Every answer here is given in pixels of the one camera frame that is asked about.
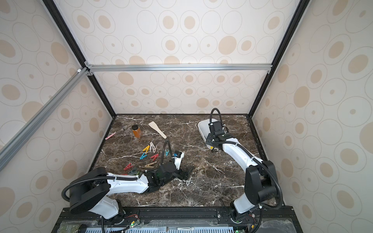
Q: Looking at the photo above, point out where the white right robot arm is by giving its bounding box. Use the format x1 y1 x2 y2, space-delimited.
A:
198 119 284 222

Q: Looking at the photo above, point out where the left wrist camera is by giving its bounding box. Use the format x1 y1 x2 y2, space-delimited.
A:
173 150 185 170

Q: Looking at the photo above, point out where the left diagonal aluminium rail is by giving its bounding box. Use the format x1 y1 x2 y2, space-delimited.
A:
1 67 88 170

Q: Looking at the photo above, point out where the white clothespin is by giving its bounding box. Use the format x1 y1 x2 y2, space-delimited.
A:
150 142 157 153
186 177 192 187

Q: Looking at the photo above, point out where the white plastic storage box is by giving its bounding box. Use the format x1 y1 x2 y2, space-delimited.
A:
198 119 213 149

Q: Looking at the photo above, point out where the wooden spatula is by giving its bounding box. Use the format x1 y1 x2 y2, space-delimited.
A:
148 121 167 139

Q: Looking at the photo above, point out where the white clothespin near centre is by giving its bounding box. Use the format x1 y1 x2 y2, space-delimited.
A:
186 177 192 187

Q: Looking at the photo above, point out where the tan clothespin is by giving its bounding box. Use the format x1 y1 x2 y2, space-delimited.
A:
144 162 157 169

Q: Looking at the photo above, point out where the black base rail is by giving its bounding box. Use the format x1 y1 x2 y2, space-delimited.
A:
52 206 302 233

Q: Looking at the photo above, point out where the yellow clothespin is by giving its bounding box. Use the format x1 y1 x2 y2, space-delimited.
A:
143 145 150 153

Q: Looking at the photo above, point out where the amber jar black lid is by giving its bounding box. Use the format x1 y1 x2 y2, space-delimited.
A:
131 124 141 138

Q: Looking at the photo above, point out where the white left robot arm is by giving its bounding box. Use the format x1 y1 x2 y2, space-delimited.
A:
61 161 194 219

